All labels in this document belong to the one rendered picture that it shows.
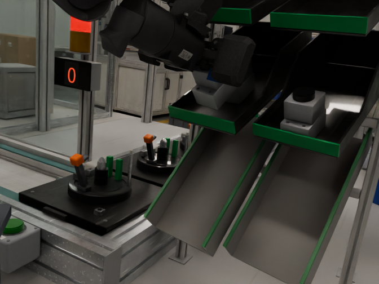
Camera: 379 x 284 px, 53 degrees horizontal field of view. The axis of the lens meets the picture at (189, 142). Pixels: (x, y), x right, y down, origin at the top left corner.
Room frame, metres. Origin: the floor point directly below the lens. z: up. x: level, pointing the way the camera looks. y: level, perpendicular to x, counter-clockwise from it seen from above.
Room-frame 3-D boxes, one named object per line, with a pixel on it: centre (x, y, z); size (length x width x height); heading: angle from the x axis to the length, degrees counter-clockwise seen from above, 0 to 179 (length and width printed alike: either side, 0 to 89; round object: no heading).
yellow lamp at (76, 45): (0.98, 0.30, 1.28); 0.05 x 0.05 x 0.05
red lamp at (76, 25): (0.98, 0.30, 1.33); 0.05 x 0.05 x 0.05
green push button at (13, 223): (0.60, 0.30, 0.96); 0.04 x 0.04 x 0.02
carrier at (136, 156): (1.01, 0.07, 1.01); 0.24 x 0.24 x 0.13; 63
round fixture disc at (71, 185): (0.79, 0.19, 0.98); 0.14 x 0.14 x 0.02
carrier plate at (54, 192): (0.79, 0.19, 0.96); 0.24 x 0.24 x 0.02; 63
